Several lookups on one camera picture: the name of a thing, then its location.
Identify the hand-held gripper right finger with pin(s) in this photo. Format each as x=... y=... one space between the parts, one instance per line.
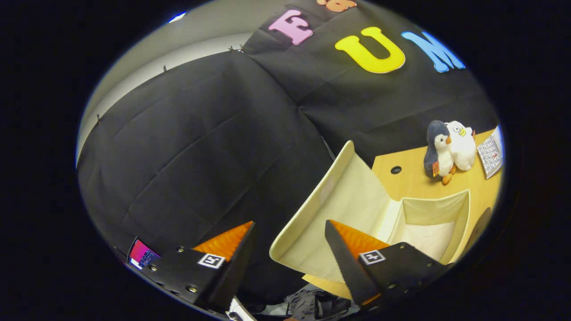
x=345 y=267

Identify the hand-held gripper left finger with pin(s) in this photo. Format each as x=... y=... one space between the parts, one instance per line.
x=234 y=267

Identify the beige fabric storage box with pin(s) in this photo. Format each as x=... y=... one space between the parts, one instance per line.
x=339 y=200

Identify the dark grey cloth bundle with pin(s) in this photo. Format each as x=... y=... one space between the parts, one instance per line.
x=312 y=305

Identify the pink lit screen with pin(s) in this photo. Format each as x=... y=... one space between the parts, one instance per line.
x=142 y=254

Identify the black backdrop cloth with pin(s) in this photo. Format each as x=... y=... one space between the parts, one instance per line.
x=200 y=156

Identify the grey white penguin plush toy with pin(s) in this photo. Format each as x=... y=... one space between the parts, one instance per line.
x=439 y=156

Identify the white duck plush toy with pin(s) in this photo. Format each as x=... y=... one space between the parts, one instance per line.
x=461 y=149

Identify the patterned cover white book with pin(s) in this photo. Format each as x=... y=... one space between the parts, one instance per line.
x=490 y=154

